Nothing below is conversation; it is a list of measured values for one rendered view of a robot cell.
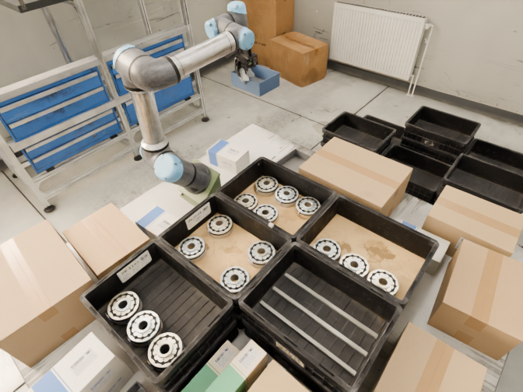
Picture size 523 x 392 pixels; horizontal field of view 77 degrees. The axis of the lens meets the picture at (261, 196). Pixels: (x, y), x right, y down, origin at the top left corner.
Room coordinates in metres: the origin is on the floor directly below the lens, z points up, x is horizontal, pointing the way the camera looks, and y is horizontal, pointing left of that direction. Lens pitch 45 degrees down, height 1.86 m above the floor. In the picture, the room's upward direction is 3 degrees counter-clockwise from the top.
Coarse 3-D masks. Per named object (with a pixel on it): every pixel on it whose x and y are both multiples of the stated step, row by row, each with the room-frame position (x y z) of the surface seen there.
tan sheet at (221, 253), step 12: (204, 228) 0.88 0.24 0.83; (240, 228) 0.86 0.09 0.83; (204, 240) 0.81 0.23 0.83; (216, 240) 0.81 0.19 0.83; (228, 240) 0.80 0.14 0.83; (240, 240) 0.80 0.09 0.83; (252, 240) 0.80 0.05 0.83; (216, 252) 0.75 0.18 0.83; (228, 252) 0.75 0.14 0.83; (240, 252) 0.75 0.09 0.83; (204, 264) 0.70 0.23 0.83; (216, 264) 0.70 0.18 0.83; (228, 264) 0.69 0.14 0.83; (240, 264) 0.69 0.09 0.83; (216, 276) 0.65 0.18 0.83; (252, 276) 0.64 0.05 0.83
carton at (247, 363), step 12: (252, 348) 0.37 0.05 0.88; (240, 360) 0.34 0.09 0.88; (252, 360) 0.34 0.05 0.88; (264, 360) 0.34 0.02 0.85; (228, 372) 0.31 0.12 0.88; (240, 372) 0.31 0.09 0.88; (252, 372) 0.31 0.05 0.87; (216, 384) 0.28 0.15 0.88; (228, 384) 0.28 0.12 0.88; (240, 384) 0.28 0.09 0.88
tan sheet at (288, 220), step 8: (264, 176) 1.17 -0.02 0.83; (280, 184) 1.11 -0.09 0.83; (248, 192) 1.07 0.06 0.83; (256, 192) 1.07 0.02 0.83; (264, 200) 1.01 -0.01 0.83; (272, 200) 1.01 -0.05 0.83; (280, 208) 0.96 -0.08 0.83; (288, 208) 0.96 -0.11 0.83; (280, 216) 0.91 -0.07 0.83; (288, 216) 0.91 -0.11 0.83; (296, 216) 0.91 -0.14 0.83; (280, 224) 0.87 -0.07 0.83; (288, 224) 0.87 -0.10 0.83; (296, 224) 0.87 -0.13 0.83; (288, 232) 0.83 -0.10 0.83
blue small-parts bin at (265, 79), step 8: (232, 72) 1.62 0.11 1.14; (256, 72) 1.70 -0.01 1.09; (264, 72) 1.66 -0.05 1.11; (272, 72) 1.62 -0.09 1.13; (232, 80) 1.62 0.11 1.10; (240, 80) 1.58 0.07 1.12; (256, 80) 1.66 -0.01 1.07; (264, 80) 1.51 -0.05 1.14; (272, 80) 1.55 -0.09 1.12; (240, 88) 1.58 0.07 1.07; (248, 88) 1.54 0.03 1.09; (256, 88) 1.50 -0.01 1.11; (264, 88) 1.51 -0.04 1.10; (272, 88) 1.55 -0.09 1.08
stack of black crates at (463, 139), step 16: (416, 112) 2.02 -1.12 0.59; (432, 112) 2.05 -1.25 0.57; (416, 128) 1.84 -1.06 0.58; (432, 128) 1.96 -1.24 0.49; (448, 128) 1.95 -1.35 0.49; (464, 128) 1.89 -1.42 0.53; (416, 144) 1.82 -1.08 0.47; (432, 144) 1.76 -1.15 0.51; (448, 144) 1.70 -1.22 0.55; (464, 144) 1.63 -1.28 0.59; (448, 160) 1.67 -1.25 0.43
